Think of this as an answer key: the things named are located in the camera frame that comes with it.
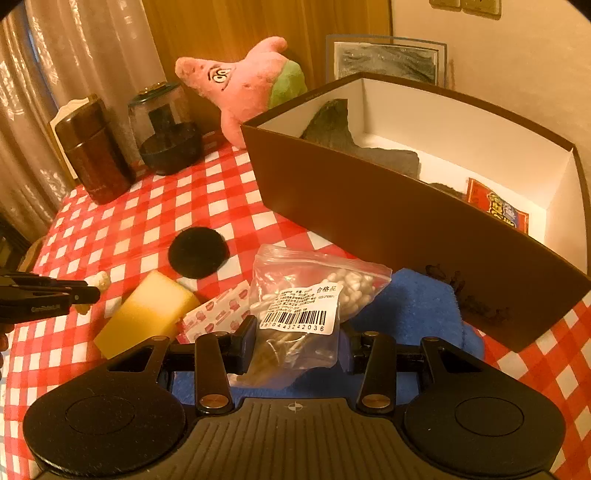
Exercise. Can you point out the sheer patterned curtain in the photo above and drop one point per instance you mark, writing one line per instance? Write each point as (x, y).
(69, 55)

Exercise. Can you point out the beige wall switch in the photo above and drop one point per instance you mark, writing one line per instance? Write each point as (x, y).
(444, 3)
(481, 7)

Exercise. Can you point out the red snack packet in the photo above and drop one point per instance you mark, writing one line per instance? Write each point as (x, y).
(498, 203)

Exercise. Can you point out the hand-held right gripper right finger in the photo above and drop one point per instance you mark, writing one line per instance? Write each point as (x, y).
(350, 353)

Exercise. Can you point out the brown cylindrical canister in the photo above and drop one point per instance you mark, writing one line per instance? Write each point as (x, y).
(94, 152)

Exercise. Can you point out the brown cardboard box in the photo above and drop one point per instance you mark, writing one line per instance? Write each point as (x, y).
(392, 221)

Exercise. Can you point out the black round foam pad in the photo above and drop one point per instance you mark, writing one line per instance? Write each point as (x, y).
(198, 253)

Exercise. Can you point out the wooden door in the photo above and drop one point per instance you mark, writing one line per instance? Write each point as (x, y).
(258, 27)

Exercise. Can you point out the grey cloth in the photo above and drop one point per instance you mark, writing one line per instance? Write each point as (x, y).
(341, 134)

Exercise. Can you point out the red white striped packet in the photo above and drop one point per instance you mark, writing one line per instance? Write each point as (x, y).
(212, 316)

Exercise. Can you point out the yellow sponge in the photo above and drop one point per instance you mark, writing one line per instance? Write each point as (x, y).
(147, 309)

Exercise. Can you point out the blue towel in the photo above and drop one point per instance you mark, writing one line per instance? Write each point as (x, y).
(415, 314)

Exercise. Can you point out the glass jar with dark base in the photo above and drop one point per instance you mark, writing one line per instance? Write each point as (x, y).
(161, 134)

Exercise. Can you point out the person's left hand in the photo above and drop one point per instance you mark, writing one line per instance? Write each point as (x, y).
(5, 337)

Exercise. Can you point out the pink star plush toy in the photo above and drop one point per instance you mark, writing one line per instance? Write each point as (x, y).
(244, 87)

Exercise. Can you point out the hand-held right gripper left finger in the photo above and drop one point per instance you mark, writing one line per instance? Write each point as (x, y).
(244, 344)

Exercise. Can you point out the red white checkered tablecloth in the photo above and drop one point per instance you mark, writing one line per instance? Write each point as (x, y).
(138, 217)

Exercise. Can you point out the grey picture frame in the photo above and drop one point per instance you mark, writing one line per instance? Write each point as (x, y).
(388, 57)

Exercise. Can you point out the plastic bag of cotton swabs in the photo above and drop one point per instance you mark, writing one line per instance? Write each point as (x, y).
(309, 304)

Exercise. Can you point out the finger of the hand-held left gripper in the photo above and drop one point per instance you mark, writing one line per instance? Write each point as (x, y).
(27, 279)
(78, 294)

